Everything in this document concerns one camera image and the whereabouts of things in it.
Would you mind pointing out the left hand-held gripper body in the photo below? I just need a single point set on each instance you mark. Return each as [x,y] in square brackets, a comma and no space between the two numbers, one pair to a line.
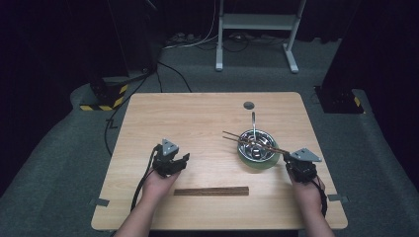
[166,161]

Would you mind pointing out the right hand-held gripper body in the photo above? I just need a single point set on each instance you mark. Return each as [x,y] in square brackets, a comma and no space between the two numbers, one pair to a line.
[304,164]

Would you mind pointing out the shiny metal bowl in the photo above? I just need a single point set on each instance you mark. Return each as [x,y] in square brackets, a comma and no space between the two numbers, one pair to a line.
[263,154]

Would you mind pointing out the green plate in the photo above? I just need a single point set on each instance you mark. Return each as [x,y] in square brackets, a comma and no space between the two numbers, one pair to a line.
[262,165]

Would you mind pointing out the row of wooden chopsticks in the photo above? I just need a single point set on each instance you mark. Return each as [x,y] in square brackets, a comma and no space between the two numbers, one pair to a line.
[210,191]

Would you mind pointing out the single brown chopstick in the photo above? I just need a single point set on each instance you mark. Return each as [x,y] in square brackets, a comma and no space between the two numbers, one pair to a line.
[235,140]
[243,138]

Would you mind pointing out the person's left hand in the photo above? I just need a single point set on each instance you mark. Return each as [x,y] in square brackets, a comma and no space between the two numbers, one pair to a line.
[158,187]

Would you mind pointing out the person's right hand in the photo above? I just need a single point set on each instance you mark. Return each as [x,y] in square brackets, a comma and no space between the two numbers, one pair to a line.
[306,194]

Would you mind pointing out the metal spoon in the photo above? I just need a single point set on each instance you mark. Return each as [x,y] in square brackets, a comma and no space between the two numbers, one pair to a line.
[253,123]

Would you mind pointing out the grey tape strip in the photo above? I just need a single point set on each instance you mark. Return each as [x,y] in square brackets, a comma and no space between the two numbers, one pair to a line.
[338,198]
[99,202]

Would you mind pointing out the grey table hole cap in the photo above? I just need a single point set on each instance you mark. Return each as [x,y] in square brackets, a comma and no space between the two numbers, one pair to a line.
[248,105]

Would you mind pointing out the black stand base yellow stripes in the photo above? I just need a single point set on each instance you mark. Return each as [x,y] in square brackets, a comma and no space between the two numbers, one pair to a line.
[339,100]
[105,95]

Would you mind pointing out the power strip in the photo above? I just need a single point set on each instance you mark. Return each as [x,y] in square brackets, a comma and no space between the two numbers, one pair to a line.
[181,38]

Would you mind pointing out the white metal stand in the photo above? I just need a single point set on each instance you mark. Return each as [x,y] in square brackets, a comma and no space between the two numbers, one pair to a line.
[257,21]

